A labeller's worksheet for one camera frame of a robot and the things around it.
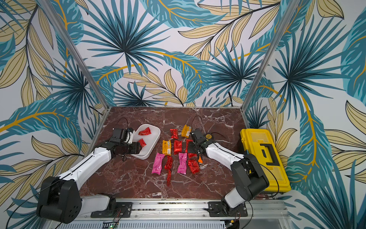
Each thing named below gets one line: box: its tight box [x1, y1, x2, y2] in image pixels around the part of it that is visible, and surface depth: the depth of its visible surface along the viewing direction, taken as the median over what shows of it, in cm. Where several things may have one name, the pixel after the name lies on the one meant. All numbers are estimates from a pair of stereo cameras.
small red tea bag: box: [164, 155, 173, 172], surface depth 89 cm
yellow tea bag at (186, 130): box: [181, 124, 192, 139], surface depth 103 cm
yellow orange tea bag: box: [162, 139, 172, 156], surface depth 95 cm
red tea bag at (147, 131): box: [138, 126, 152, 136], surface depth 103 cm
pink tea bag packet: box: [176, 152, 188, 176], surface depth 87 cm
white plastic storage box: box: [145, 123, 162, 160], surface depth 100 cm
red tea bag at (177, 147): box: [173, 139, 183, 156], surface depth 96 cm
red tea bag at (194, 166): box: [187, 159, 200, 175], surface depth 90 cm
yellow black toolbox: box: [240, 128, 292, 193], surface depth 81 cm
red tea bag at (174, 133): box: [169, 128, 179, 140], surface depth 102 cm
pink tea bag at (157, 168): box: [151, 152, 166, 176], surface depth 88 cm
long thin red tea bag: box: [164, 164, 173, 187], surface depth 87 cm
